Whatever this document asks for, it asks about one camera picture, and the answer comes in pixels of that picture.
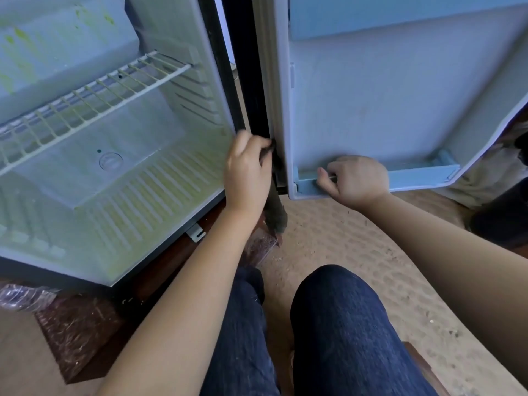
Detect person's right hand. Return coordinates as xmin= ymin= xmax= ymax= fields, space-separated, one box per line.
xmin=316 ymin=156 xmax=391 ymax=213

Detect person's left hand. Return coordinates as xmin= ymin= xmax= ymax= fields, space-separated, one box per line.
xmin=224 ymin=130 xmax=275 ymax=219

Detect dark grey cloth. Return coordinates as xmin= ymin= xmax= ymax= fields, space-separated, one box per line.
xmin=261 ymin=144 xmax=289 ymax=238

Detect fridge door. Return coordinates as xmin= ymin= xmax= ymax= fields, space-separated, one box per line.
xmin=221 ymin=0 xmax=528 ymax=200

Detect grey mini fridge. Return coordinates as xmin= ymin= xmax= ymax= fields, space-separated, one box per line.
xmin=0 ymin=0 xmax=249 ymax=295

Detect person's right forearm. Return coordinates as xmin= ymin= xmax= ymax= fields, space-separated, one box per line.
xmin=359 ymin=194 xmax=528 ymax=388

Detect person's left forearm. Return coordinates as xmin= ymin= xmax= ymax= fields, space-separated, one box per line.
xmin=97 ymin=206 xmax=261 ymax=396

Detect person's dark trousers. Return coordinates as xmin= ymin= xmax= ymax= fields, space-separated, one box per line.
xmin=198 ymin=263 xmax=438 ymax=396

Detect dark red wooden stand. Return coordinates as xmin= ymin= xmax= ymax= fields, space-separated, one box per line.
xmin=35 ymin=202 xmax=282 ymax=384

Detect white wire shelf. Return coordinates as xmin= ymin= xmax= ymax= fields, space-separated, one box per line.
xmin=0 ymin=51 xmax=193 ymax=177

